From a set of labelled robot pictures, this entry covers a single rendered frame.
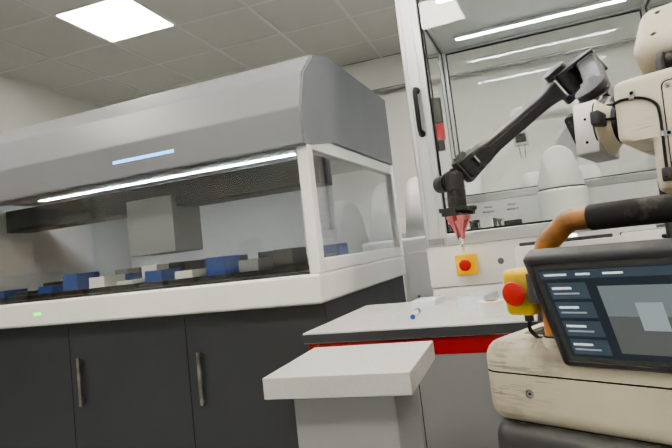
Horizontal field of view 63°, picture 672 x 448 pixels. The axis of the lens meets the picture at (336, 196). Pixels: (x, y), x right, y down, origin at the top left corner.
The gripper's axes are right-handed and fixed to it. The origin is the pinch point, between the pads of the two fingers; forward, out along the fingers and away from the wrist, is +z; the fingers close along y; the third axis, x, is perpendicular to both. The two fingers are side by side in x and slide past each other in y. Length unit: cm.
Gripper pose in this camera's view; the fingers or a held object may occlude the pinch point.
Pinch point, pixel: (460, 236)
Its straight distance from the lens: 175.6
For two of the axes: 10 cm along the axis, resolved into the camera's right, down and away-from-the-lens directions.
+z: 1.0, 9.9, -0.7
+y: -8.0, 1.2, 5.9
